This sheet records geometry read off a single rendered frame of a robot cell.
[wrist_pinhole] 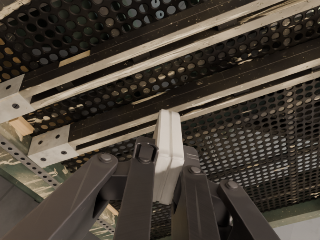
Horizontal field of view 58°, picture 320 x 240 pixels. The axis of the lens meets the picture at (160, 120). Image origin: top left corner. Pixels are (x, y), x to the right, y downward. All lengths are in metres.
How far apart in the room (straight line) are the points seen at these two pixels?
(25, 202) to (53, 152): 1.28
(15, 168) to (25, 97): 0.31
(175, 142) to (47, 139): 0.71
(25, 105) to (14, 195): 1.35
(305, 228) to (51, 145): 2.97
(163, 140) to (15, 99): 0.58
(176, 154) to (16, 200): 1.93
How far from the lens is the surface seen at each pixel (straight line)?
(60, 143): 0.82
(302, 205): 1.51
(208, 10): 0.62
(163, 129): 0.18
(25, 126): 0.86
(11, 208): 2.06
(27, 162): 0.92
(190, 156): 0.17
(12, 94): 0.71
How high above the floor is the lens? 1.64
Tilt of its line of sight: 34 degrees down
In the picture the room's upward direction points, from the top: 101 degrees clockwise
